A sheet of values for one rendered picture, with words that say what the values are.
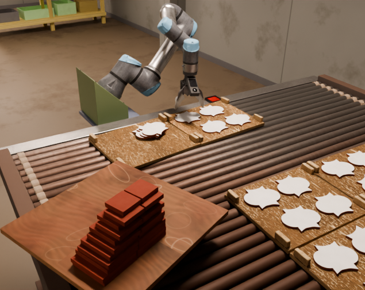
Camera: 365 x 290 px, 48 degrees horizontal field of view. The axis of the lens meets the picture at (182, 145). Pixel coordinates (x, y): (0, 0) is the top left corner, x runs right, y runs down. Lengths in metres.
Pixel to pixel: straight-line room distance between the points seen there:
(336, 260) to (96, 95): 1.40
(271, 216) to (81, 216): 0.66
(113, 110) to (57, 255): 1.18
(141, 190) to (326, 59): 3.73
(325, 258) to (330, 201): 0.31
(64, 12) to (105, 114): 5.93
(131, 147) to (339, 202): 0.91
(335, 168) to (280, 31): 3.36
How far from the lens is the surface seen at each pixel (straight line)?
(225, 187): 1.67
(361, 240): 1.50
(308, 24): 4.77
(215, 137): 1.98
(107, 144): 1.93
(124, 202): 1.09
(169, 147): 1.89
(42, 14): 7.91
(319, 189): 1.71
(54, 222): 1.34
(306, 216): 1.53
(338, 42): 4.55
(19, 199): 1.63
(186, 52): 2.00
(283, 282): 1.32
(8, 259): 2.83
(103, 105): 2.21
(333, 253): 1.42
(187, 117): 2.15
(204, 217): 1.31
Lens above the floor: 1.87
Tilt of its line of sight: 29 degrees down
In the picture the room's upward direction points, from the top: 1 degrees clockwise
